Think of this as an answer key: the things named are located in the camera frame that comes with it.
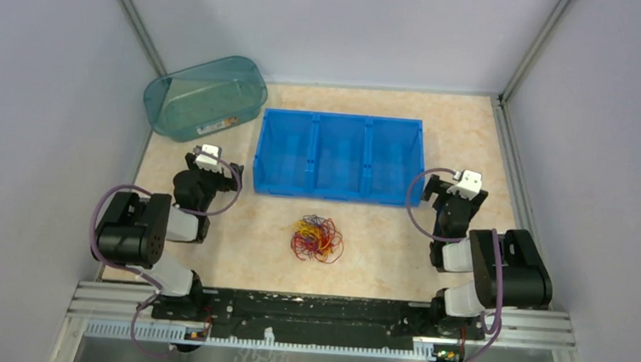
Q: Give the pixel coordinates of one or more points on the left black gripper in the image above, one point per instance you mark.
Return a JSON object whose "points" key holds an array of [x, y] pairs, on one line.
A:
{"points": [[226, 184]]}

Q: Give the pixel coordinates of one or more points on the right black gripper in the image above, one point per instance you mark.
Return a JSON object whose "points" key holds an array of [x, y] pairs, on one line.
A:
{"points": [[439, 188]]}

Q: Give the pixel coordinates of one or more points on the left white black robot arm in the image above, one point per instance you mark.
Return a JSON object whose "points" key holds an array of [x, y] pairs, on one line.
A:
{"points": [[131, 226]]}

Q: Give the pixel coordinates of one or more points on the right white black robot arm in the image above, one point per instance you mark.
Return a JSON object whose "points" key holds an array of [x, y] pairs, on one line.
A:
{"points": [[507, 268]]}

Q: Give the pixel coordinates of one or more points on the teal transparent plastic tub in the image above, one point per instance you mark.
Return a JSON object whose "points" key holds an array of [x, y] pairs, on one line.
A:
{"points": [[205, 98]]}

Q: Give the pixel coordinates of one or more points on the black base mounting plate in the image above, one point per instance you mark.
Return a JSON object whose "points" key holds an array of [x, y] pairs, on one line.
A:
{"points": [[327, 321]]}

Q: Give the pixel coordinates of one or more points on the blue three-compartment plastic bin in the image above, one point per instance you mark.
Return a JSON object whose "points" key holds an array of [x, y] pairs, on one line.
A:
{"points": [[340, 157]]}

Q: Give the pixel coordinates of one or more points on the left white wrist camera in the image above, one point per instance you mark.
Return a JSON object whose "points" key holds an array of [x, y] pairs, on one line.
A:
{"points": [[206, 157]]}

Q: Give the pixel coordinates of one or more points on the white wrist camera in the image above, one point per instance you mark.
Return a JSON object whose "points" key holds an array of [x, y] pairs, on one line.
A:
{"points": [[467, 184], [206, 157]]}

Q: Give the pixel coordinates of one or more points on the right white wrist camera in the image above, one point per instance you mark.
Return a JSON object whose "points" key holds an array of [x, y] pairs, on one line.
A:
{"points": [[467, 184]]}

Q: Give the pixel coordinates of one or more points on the aluminium frame rail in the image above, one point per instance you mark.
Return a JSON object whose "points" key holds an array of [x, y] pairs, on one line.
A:
{"points": [[520, 328]]}

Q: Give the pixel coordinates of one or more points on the white slotted cable duct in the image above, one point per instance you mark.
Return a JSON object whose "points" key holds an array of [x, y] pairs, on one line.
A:
{"points": [[180, 335]]}

